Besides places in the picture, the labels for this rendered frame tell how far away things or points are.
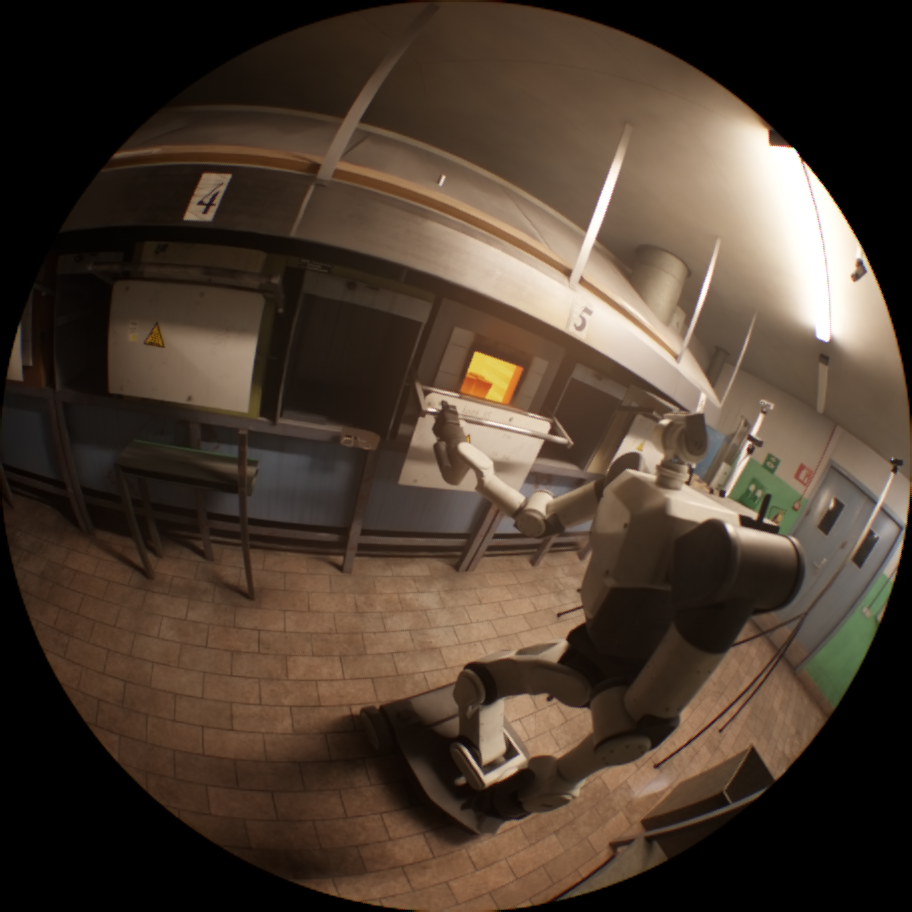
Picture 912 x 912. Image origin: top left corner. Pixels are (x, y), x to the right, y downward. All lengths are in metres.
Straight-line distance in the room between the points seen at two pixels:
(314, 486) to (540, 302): 1.19
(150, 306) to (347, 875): 1.96
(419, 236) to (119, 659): 1.91
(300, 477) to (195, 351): 0.72
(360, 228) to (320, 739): 1.67
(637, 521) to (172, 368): 1.29
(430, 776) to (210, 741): 0.82
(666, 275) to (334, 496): 2.46
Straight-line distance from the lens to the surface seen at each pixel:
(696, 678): 0.44
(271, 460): 1.45
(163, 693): 1.58
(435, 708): 1.34
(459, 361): 1.28
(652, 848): 1.75
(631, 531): 0.47
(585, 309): 1.18
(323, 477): 1.48
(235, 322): 1.10
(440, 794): 1.30
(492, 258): 0.97
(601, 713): 0.52
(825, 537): 4.51
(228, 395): 1.16
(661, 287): 2.43
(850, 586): 4.64
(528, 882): 1.65
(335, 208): 0.89
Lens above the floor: 1.41
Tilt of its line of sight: 23 degrees down
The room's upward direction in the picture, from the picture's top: 22 degrees clockwise
